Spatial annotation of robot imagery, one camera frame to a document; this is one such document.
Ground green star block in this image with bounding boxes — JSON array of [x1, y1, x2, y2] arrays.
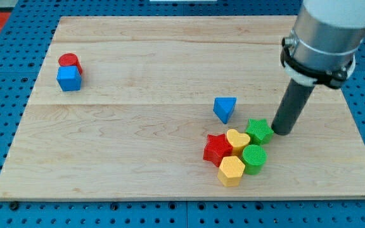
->
[[245, 118, 274, 146]]

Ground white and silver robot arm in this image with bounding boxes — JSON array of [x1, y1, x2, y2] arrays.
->
[[281, 0, 365, 89]]

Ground red star block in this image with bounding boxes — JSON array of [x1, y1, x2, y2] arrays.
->
[[203, 134, 233, 167]]

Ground blue triangle block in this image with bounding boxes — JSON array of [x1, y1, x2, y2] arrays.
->
[[213, 97, 236, 124]]

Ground light wooden board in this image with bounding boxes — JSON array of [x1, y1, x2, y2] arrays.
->
[[0, 16, 365, 201]]

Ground yellow heart block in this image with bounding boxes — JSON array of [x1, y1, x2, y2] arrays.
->
[[226, 129, 251, 156]]

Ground yellow hexagon block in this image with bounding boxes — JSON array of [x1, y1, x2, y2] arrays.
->
[[217, 156, 245, 187]]

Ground green cylinder block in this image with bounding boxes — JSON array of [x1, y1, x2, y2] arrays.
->
[[241, 144, 267, 175]]

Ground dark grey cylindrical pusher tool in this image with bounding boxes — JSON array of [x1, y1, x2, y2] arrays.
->
[[271, 79, 314, 136]]

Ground blue cube block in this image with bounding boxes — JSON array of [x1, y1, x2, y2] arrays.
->
[[56, 66, 82, 92]]

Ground red cylinder block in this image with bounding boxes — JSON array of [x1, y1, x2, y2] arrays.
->
[[58, 53, 83, 74]]

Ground black cable clamp ring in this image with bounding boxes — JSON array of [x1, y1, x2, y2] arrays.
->
[[279, 37, 355, 90]]

